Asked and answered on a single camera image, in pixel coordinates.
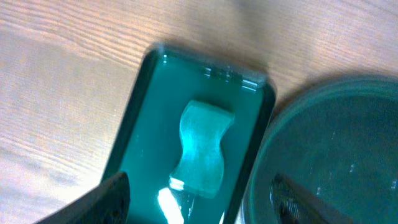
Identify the rectangular dark green tray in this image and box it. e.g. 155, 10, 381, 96
103, 44, 276, 223

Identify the green sponge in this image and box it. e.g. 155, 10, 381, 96
169, 100, 234, 198

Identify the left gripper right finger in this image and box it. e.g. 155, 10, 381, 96
270, 173, 354, 224

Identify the round black tray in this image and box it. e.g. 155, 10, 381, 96
243, 76, 397, 223

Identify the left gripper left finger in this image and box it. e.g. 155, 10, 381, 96
37, 172, 130, 224

